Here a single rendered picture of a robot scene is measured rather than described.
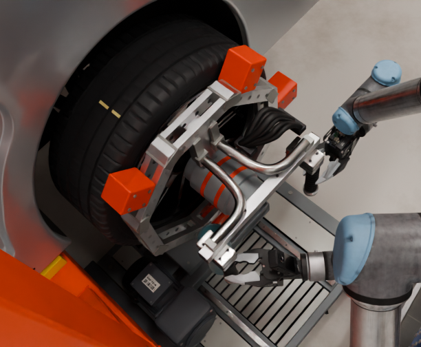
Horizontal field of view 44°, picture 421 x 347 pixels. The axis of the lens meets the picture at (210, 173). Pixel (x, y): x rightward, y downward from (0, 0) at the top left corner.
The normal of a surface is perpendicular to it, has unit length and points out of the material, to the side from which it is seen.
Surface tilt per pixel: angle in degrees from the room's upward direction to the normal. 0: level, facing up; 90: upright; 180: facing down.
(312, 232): 0
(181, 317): 0
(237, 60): 55
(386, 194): 0
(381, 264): 40
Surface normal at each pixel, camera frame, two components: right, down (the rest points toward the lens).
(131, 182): 0.40, -0.80
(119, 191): -0.57, 0.18
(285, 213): -0.12, -0.43
